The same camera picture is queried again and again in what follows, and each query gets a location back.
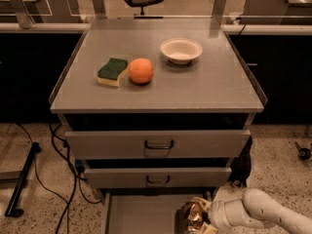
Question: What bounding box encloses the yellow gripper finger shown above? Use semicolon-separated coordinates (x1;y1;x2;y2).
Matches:
198;222;217;234
192;197;212;211

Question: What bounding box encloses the black floor cable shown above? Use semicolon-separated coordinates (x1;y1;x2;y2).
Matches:
15;122;102;234

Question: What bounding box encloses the orange fruit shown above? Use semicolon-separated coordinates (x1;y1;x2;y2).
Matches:
129;58;154;84

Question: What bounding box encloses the black bag behind cabinet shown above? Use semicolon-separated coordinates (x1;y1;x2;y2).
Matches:
228;137;253;187

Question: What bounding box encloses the bottom grey drawer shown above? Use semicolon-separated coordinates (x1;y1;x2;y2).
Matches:
100;191;212;234

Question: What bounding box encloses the clear acrylic barrier panel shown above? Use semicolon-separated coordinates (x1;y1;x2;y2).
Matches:
1;0;312;30

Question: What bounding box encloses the top grey drawer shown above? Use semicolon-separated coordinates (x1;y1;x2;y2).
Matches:
65;130;251;160

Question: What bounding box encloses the middle grey drawer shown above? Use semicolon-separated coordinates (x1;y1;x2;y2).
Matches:
85;168;231;189

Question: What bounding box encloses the grey drawer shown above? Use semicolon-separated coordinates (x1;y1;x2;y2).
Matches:
65;130;251;160
100;191;212;234
85;168;231;189

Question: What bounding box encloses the grey drawer cabinet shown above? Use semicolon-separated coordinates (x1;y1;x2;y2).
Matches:
48;16;269;234

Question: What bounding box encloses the white bowl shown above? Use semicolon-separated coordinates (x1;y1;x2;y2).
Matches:
160;38;203;64

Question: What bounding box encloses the green yellow sponge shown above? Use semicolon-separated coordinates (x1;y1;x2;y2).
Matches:
97;58;129;87

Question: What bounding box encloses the black caster wheel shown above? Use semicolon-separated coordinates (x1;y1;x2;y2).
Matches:
294;142;311;160

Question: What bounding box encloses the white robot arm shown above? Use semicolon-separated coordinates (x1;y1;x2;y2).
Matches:
185;188;312;234

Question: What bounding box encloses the black table leg base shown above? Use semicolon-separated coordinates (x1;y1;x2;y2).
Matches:
5;142;41;217

